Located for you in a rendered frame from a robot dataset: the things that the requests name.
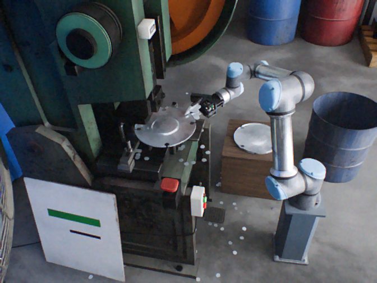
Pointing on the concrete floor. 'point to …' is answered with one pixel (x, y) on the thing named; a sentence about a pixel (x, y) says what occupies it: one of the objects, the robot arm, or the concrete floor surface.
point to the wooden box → (244, 167)
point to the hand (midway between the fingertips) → (185, 114)
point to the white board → (78, 227)
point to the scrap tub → (341, 133)
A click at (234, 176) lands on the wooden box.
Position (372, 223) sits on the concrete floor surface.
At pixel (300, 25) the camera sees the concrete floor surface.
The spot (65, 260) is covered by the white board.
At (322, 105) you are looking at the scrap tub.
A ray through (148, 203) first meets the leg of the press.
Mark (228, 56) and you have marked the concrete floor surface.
